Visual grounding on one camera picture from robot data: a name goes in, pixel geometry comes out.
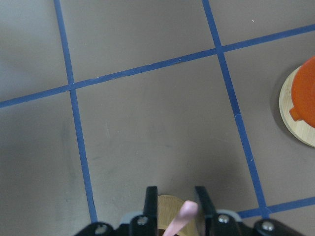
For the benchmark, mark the bamboo chopstick holder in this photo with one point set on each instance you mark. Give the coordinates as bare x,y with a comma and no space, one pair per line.
168,207

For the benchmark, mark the pink chopstick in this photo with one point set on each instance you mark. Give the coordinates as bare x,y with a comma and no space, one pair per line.
187,213

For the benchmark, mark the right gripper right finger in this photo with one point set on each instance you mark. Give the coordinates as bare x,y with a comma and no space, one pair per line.
213,222

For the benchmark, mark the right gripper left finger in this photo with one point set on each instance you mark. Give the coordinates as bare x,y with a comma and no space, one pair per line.
147,223

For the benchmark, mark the orange cup on stand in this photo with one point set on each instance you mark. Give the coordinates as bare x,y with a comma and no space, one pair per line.
303,94

